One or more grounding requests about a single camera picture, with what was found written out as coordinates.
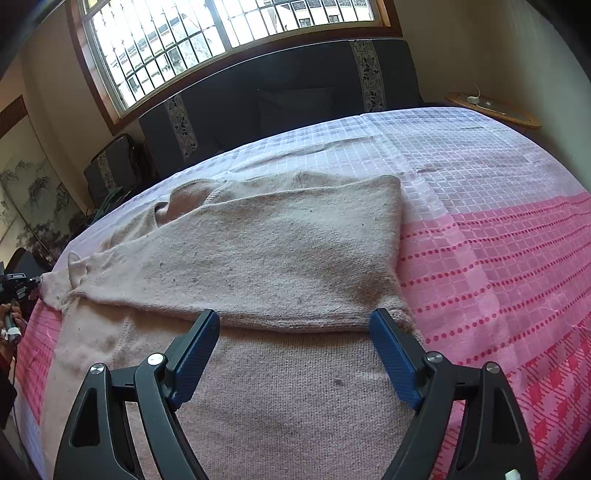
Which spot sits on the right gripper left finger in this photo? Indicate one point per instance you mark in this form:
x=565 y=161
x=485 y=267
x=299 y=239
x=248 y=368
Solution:
x=97 y=442

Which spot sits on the dark cushion on sofa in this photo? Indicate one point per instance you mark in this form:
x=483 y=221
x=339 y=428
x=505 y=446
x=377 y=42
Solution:
x=284 y=110

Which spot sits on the beige pink knit sweater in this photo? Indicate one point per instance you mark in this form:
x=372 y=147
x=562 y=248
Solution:
x=293 y=264

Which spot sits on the pink checked bed sheet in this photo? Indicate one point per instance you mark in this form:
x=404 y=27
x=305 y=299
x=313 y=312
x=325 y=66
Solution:
x=493 y=262

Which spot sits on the round wooden side table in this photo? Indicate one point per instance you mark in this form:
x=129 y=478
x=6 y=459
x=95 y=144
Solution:
x=498 y=110

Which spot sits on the barred window with wooden frame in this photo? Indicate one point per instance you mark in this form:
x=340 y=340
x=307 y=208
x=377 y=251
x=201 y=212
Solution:
x=135 y=53

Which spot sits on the green clothes hanger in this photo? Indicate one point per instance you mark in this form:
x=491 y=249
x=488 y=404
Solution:
x=111 y=202

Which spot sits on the dark armchair with patterned stripe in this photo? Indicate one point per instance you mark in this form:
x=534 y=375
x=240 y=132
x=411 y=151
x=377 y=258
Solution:
x=120 y=164

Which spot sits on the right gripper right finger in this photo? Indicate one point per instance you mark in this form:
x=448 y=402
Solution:
x=493 y=442

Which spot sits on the dark sofa with patterned stripes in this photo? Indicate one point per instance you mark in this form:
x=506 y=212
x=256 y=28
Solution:
x=220 y=112

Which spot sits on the white charger on table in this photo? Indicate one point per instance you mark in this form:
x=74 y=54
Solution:
x=478 y=100

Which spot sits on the ink landscape folding screen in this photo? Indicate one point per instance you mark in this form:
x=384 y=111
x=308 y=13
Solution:
x=37 y=211

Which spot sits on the left hand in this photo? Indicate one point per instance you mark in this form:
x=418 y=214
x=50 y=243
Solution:
x=13 y=325

